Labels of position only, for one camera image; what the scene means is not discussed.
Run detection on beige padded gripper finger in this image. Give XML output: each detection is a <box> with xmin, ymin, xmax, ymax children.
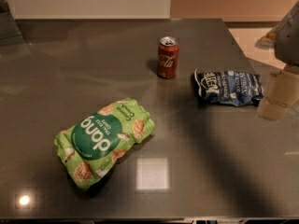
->
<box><xmin>259</xmin><ymin>64</ymin><xmax>299</xmax><ymax>121</ymax></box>

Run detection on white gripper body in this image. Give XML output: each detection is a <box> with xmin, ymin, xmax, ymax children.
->
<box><xmin>275</xmin><ymin>1</ymin><xmax>299</xmax><ymax>66</ymax></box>

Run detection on green rice chip bag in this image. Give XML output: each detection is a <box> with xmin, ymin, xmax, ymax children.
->
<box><xmin>54</xmin><ymin>98</ymin><xmax>155</xmax><ymax>190</ymax></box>

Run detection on blue chip bag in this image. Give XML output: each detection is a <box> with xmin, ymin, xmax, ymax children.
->
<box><xmin>194</xmin><ymin>70</ymin><xmax>263</xmax><ymax>107</ymax></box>

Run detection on red Coca-Cola can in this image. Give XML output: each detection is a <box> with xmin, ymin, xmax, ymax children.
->
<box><xmin>157</xmin><ymin>36</ymin><xmax>179</xmax><ymax>78</ymax></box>

